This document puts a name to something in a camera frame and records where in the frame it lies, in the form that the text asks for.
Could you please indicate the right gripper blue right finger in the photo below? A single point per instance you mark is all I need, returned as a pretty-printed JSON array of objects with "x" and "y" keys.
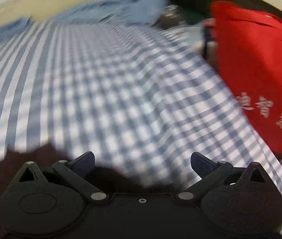
[{"x": 202, "y": 165}]

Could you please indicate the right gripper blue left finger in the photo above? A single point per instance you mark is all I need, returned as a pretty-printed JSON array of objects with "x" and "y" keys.
[{"x": 83, "y": 164}]

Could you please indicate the dark maroon graphic sweatshirt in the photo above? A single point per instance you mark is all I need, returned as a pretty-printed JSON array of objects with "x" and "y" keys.
[{"x": 108, "y": 180}]

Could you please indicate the blue white checked bedsheet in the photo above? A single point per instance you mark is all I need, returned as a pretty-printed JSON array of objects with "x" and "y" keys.
[{"x": 139, "y": 99}]

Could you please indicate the red fabric tote bag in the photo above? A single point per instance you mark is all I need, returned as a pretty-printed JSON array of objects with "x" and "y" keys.
[{"x": 249, "y": 58}]

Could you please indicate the right blue star curtain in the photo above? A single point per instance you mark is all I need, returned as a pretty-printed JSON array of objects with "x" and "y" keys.
[{"x": 15, "y": 15}]

